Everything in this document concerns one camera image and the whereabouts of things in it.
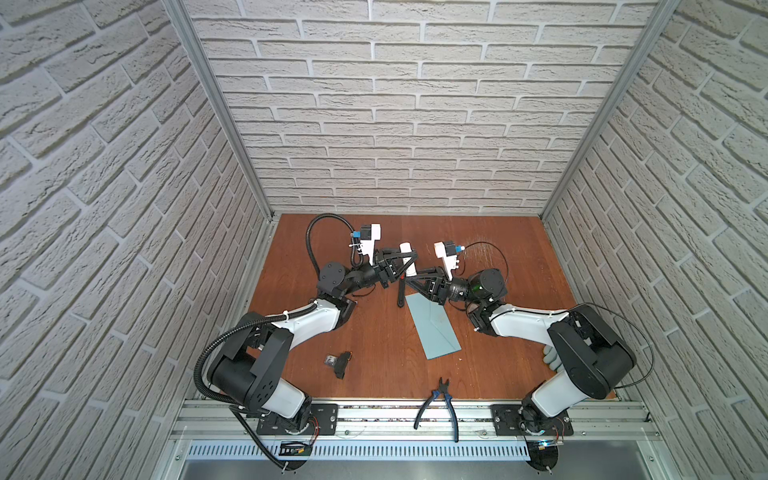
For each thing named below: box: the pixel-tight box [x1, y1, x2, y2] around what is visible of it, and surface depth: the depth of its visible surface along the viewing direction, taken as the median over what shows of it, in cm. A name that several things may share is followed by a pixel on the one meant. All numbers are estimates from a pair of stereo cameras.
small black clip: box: [324, 351, 353, 380], surface depth 84 cm
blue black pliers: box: [413, 377, 459, 443], surface depth 77 cm
